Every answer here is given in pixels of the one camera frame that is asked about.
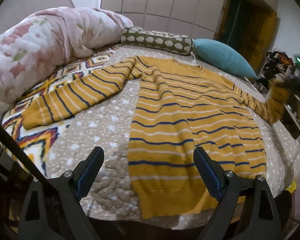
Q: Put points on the white curved headboard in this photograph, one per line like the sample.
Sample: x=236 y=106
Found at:
x=14 y=11

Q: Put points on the colourful geometric patterned blanket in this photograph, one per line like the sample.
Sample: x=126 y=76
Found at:
x=42 y=113

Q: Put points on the olive hedgehog bolster pillow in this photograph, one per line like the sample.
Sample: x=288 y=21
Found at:
x=173 y=43

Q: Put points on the cluttered white shelf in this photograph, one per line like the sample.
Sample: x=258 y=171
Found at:
x=278 y=67

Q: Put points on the yellow striped knit sweater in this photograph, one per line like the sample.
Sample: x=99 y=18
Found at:
x=181 y=107

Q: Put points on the teal cushion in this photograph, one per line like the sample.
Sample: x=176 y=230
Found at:
x=223 y=57

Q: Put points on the pink floral fleece blanket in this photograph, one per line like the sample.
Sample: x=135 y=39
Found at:
x=32 y=49

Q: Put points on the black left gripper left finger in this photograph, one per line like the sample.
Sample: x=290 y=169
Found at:
x=53 y=210

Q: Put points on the beige quilted heart bedspread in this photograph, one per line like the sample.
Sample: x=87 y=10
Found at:
x=61 y=146

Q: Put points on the dark wooden door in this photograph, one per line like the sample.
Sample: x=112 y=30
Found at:
x=248 y=27

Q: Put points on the white wardrobe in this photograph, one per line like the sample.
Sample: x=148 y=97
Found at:
x=195 y=18

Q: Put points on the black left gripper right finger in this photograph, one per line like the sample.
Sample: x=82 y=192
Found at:
x=246 y=208

